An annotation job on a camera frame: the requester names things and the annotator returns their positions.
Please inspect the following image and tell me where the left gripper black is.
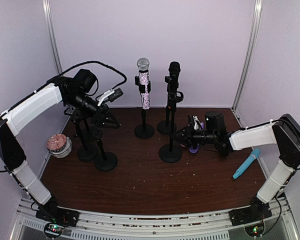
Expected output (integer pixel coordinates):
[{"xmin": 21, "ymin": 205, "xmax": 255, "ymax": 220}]
[{"xmin": 66, "ymin": 91, "xmax": 120, "ymax": 129}]

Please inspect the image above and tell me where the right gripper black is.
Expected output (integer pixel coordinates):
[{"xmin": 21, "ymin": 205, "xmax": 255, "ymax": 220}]
[{"xmin": 171, "ymin": 123, "xmax": 217, "ymax": 150}]

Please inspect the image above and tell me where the purple microphone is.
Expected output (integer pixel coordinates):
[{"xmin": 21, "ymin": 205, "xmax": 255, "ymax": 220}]
[{"xmin": 188, "ymin": 145, "xmax": 200, "ymax": 154}]

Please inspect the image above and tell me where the black stand of purple microphone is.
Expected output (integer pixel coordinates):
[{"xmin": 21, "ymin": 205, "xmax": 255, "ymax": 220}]
[{"xmin": 158, "ymin": 91, "xmax": 184, "ymax": 163}]

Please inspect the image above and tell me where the black stand of blue microphone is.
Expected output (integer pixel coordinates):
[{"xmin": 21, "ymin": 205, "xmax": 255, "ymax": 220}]
[{"xmin": 70, "ymin": 110, "xmax": 99, "ymax": 162}]

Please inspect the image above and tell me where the black stand of rhinestone microphone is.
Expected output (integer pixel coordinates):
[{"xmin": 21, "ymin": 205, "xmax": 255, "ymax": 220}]
[{"xmin": 134, "ymin": 76, "xmax": 155, "ymax": 139}]

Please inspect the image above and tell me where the rhinestone silver microphone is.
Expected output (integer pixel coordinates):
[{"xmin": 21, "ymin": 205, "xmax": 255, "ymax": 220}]
[{"xmin": 136, "ymin": 57, "xmax": 151, "ymax": 110}]

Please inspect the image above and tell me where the blue microphone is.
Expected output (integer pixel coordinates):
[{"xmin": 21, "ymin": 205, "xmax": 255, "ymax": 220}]
[{"xmin": 232, "ymin": 148, "xmax": 261, "ymax": 179}]

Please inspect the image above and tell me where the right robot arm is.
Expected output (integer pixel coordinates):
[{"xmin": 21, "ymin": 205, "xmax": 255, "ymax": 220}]
[{"xmin": 170, "ymin": 111, "xmax": 300, "ymax": 221}]

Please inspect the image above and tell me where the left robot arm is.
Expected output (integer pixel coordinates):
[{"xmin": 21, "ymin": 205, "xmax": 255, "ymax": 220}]
[{"xmin": 0, "ymin": 69, "xmax": 123, "ymax": 222}]

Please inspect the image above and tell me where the black stand of orange-ring microphone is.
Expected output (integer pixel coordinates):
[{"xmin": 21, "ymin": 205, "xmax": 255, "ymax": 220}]
[{"xmin": 157, "ymin": 76, "xmax": 179, "ymax": 135}]

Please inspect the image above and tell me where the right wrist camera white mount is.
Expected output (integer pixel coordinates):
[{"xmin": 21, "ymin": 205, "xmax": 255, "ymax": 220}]
[{"xmin": 187, "ymin": 115, "xmax": 204, "ymax": 130}]

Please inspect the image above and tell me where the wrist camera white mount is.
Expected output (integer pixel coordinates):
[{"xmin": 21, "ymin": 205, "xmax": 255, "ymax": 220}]
[
  {"xmin": 96, "ymin": 88, "xmax": 124, "ymax": 107},
  {"xmin": 187, "ymin": 115, "xmax": 204, "ymax": 130}
]

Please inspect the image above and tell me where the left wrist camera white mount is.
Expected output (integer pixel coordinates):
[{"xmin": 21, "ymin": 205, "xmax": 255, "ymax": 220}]
[{"xmin": 96, "ymin": 88, "xmax": 124, "ymax": 107}]

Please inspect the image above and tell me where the black microphone orange ring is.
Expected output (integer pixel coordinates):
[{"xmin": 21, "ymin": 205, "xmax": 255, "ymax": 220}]
[{"xmin": 167, "ymin": 61, "xmax": 181, "ymax": 110}]

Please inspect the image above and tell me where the front aluminium rail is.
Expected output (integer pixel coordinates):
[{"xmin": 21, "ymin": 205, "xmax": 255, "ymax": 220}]
[{"xmin": 11, "ymin": 197, "xmax": 300, "ymax": 240}]

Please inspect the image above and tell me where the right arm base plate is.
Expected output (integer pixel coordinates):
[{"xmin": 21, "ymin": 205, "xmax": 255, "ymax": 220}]
[{"xmin": 228, "ymin": 206, "xmax": 273, "ymax": 226}]

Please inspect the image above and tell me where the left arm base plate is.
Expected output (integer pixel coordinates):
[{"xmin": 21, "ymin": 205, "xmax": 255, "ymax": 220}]
[{"xmin": 35, "ymin": 207, "xmax": 80, "ymax": 227}]

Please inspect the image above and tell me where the left aluminium corner post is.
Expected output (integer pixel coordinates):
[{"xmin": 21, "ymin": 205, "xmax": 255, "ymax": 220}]
[{"xmin": 42, "ymin": 0, "xmax": 63, "ymax": 74}]

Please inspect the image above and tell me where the aluminium corner post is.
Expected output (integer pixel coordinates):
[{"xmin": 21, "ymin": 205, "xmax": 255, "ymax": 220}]
[
  {"xmin": 231, "ymin": 0, "xmax": 263, "ymax": 112},
  {"xmin": 42, "ymin": 0, "xmax": 63, "ymax": 74}
]

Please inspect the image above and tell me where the right aluminium corner post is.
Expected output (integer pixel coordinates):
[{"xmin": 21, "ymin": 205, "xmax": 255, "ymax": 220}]
[{"xmin": 231, "ymin": 0, "xmax": 263, "ymax": 112}]

